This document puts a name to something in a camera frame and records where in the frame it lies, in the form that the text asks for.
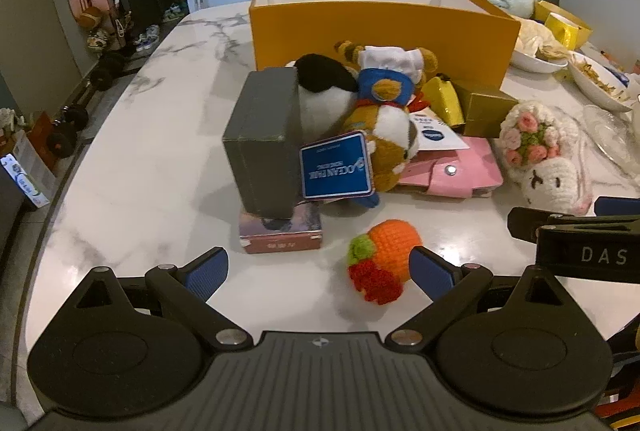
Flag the pair of white sneakers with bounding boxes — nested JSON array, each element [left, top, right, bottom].
[[132, 25, 161, 57]]

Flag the black dumbbell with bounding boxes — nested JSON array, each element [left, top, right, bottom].
[[47, 104, 91, 157], [90, 54, 126, 89]]

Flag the basketball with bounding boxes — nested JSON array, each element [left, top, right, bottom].
[[77, 6, 103, 29]]

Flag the white bowl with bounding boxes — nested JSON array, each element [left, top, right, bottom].
[[510, 46, 571, 73]]

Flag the yellow purse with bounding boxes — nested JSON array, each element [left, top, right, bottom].
[[420, 74, 466, 127]]

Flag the crochet orange fruit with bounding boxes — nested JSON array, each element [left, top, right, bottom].
[[347, 219, 423, 304]]

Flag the white hang tag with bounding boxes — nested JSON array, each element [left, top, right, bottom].
[[407, 108, 471, 152]]

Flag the crochet sheep with flowers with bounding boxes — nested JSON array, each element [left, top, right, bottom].
[[499, 102, 594, 217]]

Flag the glass dish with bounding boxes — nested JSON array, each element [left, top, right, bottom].
[[582, 104, 640, 177]]

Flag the grey box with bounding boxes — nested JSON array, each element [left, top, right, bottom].
[[222, 67, 303, 219]]

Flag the gold box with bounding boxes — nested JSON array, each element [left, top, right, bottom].
[[452, 81, 519, 138]]

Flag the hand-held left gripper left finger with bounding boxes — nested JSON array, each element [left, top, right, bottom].
[[75, 247, 253, 353]]

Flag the white plate with noodles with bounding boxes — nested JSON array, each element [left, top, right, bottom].
[[567, 51, 636, 112]]

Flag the pink wallet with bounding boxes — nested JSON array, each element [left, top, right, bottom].
[[397, 136, 504, 199]]

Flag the yellow mug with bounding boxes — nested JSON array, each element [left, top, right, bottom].
[[544, 11, 581, 49]]

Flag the yellow box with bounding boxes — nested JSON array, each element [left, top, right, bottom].
[[532, 0, 593, 47]]

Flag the blue hang tag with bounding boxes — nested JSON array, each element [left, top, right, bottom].
[[299, 131, 376, 201]]

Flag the orange cardboard box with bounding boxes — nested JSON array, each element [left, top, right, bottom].
[[248, 0, 522, 92]]

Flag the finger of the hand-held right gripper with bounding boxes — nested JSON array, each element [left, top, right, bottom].
[[595, 196, 640, 217], [507, 207, 640, 242]]

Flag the small picture-printed box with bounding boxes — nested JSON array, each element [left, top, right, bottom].
[[238, 201, 323, 254]]

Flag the black and white plush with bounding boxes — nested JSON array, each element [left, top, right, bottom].
[[285, 54, 361, 139]]

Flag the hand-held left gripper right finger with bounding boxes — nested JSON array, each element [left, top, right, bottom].
[[384, 246, 568, 353]]

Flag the brown bear plush chef hat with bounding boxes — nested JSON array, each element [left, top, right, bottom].
[[334, 40, 441, 209]]

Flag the printed carton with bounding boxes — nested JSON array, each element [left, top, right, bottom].
[[0, 154, 56, 212]]

